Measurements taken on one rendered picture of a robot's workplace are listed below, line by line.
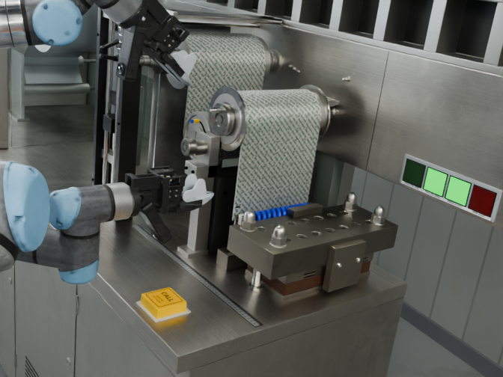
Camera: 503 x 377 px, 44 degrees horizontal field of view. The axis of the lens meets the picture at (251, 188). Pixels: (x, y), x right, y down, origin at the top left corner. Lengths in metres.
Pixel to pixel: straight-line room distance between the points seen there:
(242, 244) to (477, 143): 0.54
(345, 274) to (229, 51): 0.63
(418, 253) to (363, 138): 1.67
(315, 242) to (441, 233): 1.73
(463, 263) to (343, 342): 1.57
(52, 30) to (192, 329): 0.62
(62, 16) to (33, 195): 0.31
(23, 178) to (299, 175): 0.84
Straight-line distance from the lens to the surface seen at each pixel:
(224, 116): 1.41
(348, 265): 1.46
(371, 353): 1.63
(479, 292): 2.99
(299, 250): 1.35
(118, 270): 1.46
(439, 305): 3.16
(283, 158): 1.50
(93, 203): 1.22
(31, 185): 0.88
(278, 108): 1.46
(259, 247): 1.34
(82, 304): 1.65
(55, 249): 1.27
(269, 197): 1.51
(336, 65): 1.64
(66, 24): 1.06
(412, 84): 1.48
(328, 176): 1.68
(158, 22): 1.29
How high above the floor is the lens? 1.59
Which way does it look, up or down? 20 degrees down
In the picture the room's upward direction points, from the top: 7 degrees clockwise
